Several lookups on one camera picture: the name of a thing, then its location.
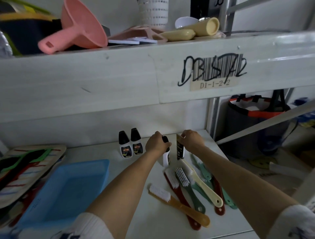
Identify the person's left hand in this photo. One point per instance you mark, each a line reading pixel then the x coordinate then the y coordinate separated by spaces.
pixel 153 145

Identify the person's right hand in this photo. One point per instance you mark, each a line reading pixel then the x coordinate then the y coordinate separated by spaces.
pixel 194 142

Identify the person's left fingers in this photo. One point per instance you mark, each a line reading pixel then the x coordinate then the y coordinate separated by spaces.
pixel 168 145

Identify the person's right fingers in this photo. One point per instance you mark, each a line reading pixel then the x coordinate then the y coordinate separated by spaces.
pixel 186 142

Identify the black-capped white shoe polish bottle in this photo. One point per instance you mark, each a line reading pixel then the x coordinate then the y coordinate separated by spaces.
pixel 166 157

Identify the black shoe polish tube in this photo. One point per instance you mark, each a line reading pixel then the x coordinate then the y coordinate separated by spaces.
pixel 180 152

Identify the person's left forearm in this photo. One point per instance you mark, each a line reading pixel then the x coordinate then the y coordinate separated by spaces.
pixel 128 182

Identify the person's right forearm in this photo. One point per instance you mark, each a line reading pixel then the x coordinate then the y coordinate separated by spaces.
pixel 236 177

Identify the black shoe polish bottle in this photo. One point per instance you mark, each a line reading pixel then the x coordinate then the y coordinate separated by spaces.
pixel 136 144
pixel 124 145

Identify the black and orange bucket bag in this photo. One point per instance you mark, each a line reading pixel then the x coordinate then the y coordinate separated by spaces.
pixel 246 128

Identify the barcode label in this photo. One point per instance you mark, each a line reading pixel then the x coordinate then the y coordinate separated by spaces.
pixel 216 73

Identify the yellow-green disc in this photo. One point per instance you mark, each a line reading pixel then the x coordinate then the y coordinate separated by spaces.
pixel 262 163

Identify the grey metal diagonal brace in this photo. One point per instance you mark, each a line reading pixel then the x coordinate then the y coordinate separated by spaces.
pixel 265 125

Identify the white shelf beam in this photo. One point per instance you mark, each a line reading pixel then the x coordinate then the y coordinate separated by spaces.
pixel 98 78

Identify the cream oval plastic piece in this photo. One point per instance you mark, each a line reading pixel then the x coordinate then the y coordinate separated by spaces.
pixel 178 35

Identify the white flat brush pad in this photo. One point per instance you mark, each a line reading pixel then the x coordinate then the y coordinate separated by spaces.
pixel 134 41

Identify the blue plastic tray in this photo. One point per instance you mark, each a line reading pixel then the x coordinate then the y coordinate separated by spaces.
pixel 66 192

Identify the person's white left sleeve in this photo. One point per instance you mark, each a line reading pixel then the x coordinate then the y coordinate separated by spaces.
pixel 86 227

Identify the person's white sleeve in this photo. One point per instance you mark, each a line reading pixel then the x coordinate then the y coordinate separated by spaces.
pixel 86 227
pixel 297 222

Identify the cream plastic cylinder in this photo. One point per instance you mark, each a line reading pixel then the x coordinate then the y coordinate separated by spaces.
pixel 208 26

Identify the white bowl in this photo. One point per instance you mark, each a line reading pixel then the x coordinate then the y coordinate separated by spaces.
pixel 184 22

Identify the blue plastic bag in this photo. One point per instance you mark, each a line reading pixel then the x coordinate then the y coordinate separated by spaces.
pixel 304 113

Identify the white perforated plastic basket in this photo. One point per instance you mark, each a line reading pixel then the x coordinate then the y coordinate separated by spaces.
pixel 153 12

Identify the person's white right sleeve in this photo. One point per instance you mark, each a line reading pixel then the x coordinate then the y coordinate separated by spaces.
pixel 297 222

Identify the stack of patterned insoles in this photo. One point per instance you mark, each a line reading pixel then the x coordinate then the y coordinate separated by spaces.
pixel 22 170

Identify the pink plastic scoop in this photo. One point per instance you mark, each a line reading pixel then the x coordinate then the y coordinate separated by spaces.
pixel 78 27

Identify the dark bag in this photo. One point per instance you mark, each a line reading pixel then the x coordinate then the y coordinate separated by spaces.
pixel 22 32

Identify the clear plastic bottle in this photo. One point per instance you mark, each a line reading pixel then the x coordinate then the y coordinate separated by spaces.
pixel 5 45

